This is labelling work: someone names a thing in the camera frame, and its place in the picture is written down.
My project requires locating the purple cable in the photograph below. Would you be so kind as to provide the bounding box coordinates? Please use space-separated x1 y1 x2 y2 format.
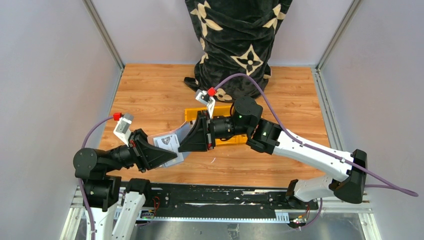
77 112 123 240
207 73 419 198

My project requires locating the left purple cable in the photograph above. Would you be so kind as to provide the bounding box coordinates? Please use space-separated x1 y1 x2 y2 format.
77 112 123 240

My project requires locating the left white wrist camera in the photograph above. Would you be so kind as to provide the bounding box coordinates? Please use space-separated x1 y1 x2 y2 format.
112 112 134 146

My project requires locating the white crest printed card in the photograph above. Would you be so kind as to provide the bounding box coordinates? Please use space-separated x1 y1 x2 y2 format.
153 134 184 168

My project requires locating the black floral blanket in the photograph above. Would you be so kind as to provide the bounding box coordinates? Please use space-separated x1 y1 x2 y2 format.
183 0 292 91

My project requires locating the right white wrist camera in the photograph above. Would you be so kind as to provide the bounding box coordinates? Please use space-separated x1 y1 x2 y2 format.
195 89 216 119

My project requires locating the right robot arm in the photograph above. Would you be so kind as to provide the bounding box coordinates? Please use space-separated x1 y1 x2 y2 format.
178 97 367 204

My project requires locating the pink leather card holder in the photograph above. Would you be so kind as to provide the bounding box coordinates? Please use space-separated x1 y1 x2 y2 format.
147 121 193 168

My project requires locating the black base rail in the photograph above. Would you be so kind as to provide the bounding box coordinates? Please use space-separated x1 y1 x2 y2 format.
136 183 319 224

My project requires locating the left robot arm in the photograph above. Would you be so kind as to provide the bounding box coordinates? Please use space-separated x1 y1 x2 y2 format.
73 129 178 240

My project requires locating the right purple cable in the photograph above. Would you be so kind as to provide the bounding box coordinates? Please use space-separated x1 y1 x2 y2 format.
207 73 419 198

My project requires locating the yellow plastic bin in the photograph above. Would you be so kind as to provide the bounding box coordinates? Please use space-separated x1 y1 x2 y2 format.
184 107 211 127
213 105 248 146

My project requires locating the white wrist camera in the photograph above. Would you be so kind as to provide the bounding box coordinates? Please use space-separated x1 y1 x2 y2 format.
195 89 216 119
112 112 134 146

